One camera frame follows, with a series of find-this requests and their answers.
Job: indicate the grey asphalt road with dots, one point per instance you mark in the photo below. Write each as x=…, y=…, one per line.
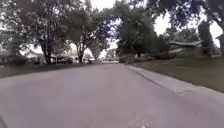
x=100, y=96

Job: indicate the tall dense green tree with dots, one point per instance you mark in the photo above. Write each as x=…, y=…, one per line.
x=135, y=30

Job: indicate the slender leafy tree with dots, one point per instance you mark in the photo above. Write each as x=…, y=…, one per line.
x=81, y=33

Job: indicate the pale concrete kerb strip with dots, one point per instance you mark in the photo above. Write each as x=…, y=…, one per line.
x=166, y=81

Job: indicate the low house behind trees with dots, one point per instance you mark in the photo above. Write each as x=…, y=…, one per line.
x=55, y=57

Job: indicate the low grey-roofed house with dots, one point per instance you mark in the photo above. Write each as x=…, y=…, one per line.
x=183, y=45

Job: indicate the large dark-trunked tree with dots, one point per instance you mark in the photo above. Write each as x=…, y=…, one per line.
x=45, y=30

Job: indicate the green grass lawn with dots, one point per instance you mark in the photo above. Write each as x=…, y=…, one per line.
x=190, y=70

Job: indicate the dark grass verge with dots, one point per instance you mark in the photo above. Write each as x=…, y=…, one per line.
x=30, y=69

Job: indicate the dark narrow conifer tree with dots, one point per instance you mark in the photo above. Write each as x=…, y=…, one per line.
x=205, y=36

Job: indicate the dark low bush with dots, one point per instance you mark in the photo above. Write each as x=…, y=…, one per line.
x=11, y=60

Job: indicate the overhanging big tree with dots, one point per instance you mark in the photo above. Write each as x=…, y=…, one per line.
x=203, y=10

